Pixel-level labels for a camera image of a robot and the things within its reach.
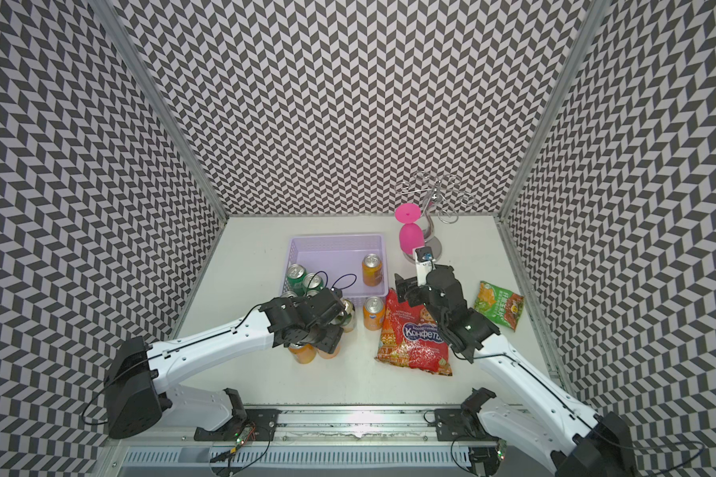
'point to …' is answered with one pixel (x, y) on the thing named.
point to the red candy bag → (411, 337)
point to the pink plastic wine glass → (411, 235)
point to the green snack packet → (502, 306)
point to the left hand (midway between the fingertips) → (326, 337)
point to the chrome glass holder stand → (441, 194)
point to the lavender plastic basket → (338, 259)
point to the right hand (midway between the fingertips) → (415, 275)
